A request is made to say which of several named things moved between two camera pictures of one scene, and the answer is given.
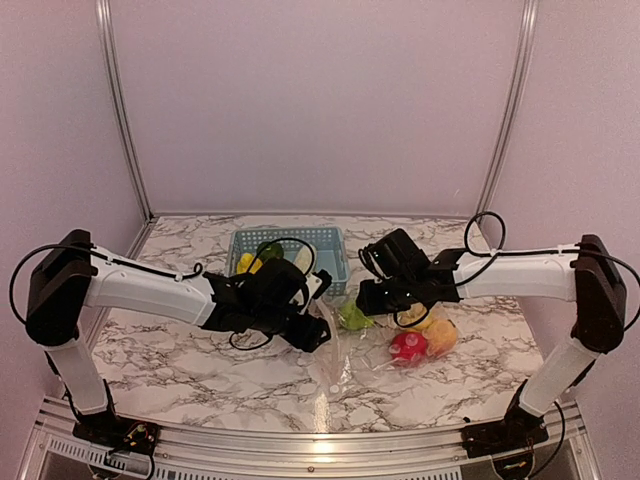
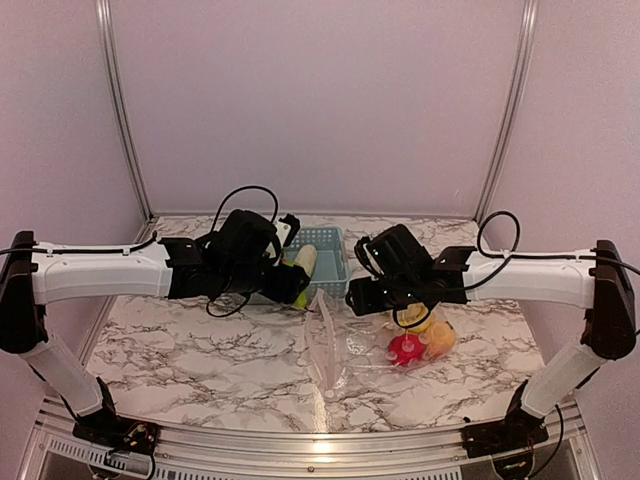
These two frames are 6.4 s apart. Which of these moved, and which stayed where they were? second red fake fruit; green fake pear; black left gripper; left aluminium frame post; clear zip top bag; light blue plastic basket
Moved: green fake pear; black left gripper
Stayed: light blue plastic basket; second red fake fruit; clear zip top bag; left aluminium frame post
